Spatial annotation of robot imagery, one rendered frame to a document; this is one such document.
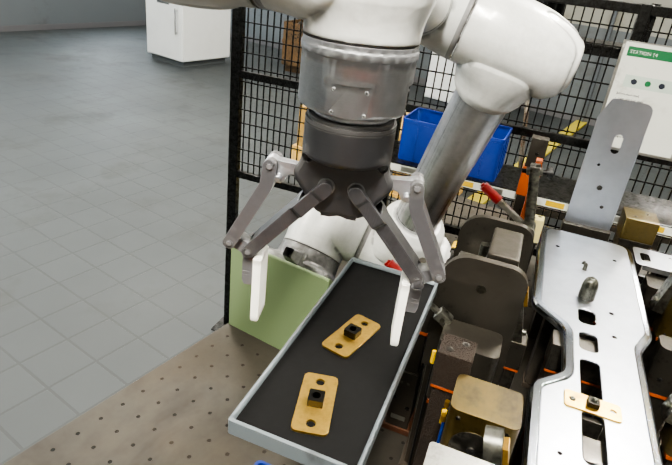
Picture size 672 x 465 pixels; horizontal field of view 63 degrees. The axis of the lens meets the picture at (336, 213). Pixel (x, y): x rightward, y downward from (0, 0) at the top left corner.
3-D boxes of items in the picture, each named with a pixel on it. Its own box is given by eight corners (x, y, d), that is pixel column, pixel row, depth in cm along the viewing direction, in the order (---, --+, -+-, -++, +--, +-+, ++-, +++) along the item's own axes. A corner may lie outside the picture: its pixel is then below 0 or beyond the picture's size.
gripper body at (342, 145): (291, 115, 42) (282, 224, 46) (403, 131, 41) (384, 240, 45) (309, 92, 48) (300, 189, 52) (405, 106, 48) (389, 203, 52)
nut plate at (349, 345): (346, 360, 65) (347, 352, 65) (320, 345, 67) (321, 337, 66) (381, 327, 72) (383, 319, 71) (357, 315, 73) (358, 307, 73)
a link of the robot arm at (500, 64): (367, 230, 150) (441, 264, 149) (346, 275, 140) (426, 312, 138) (486, -41, 91) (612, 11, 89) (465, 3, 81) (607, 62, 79)
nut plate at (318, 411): (327, 438, 54) (328, 429, 54) (289, 430, 55) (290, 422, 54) (338, 379, 62) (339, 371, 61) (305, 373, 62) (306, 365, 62)
